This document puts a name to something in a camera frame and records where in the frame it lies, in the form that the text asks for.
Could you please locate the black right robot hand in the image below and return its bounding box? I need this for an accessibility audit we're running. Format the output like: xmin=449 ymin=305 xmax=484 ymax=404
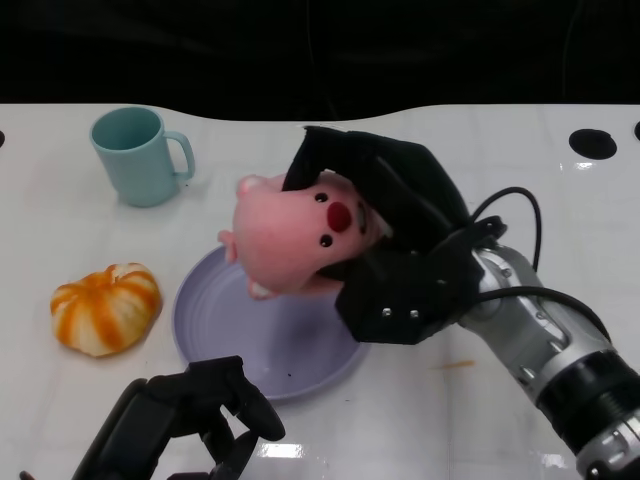
xmin=281 ymin=125 xmax=484 ymax=346

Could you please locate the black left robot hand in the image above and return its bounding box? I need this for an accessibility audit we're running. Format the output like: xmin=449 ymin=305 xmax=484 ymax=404
xmin=70 ymin=355 xmax=286 ymax=480

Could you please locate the pink plush doll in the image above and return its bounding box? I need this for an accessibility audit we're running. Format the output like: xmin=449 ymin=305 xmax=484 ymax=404
xmin=218 ymin=168 xmax=395 ymax=301

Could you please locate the lavender plastic plate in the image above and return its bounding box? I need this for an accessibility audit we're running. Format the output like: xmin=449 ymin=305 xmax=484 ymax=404
xmin=172 ymin=245 xmax=371 ymax=400

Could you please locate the orange striped pumpkin toy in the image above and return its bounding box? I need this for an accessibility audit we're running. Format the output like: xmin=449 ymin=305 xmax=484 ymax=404
xmin=49 ymin=262 xmax=162 ymax=358

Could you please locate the teal plastic mug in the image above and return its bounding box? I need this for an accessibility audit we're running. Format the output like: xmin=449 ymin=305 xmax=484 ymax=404
xmin=89 ymin=105 xmax=196 ymax=208

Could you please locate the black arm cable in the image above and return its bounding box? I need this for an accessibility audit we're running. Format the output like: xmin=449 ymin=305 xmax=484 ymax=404
xmin=428 ymin=186 xmax=612 ymax=346

